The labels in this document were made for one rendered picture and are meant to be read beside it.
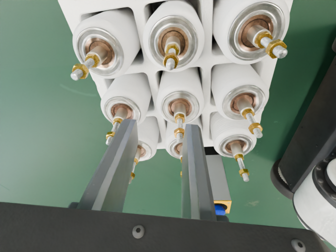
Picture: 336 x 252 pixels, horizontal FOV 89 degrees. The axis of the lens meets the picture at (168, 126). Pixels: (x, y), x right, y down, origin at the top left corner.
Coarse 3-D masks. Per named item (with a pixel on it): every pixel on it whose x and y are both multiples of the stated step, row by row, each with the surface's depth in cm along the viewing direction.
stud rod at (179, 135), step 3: (177, 120) 30; (180, 120) 30; (177, 123) 29; (180, 123) 29; (177, 126) 29; (180, 126) 29; (177, 135) 27; (180, 135) 27; (177, 138) 27; (180, 138) 27; (177, 141) 27; (180, 141) 27
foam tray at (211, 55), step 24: (72, 0) 29; (96, 0) 29; (120, 0) 29; (144, 0) 29; (192, 0) 37; (288, 0) 28; (72, 24) 32; (144, 24) 31; (216, 48) 37; (144, 72) 37; (264, 72) 35
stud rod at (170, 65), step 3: (171, 48) 23; (168, 51) 22; (171, 51) 22; (174, 51) 22; (168, 60) 20; (171, 60) 20; (168, 63) 19; (171, 63) 19; (174, 63) 20; (168, 66) 19; (171, 66) 19; (168, 69) 20; (171, 69) 20
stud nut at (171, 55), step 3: (165, 54) 20; (168, 54) 20; (171, 54) 20; (174, 54) 20; (165, 57) 20; (168, 57) 20; (171, 57) 20; (174, 57) 20; (177, 57) 21; (165, 60) 20; (174, 60) 20; (177, 60) 20; (165, 63) 20; (177, 63) 20; (165, 66) 21; (174, 66) 21
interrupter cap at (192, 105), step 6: (180, 90) 31; (168, 96) 32; (174, 96) 32; (180, 96) 32; (186, 96) 32; (192, 96) 31; (162, 102) 33; (168, 102) 33; (174, 102) 33; (180, 102) 33; (186, 102) 33; (192, 102) 32; (198, 102) 32; (162, 108) 34; (168, 108) 34; (186, 108) 34; (192, 108) 33; (198, 108) 33; (162, 114) 35; (168, 114) 34; (186, 114) 34; (192, 114) 34; (174, 120) 35; (186, 120) 35
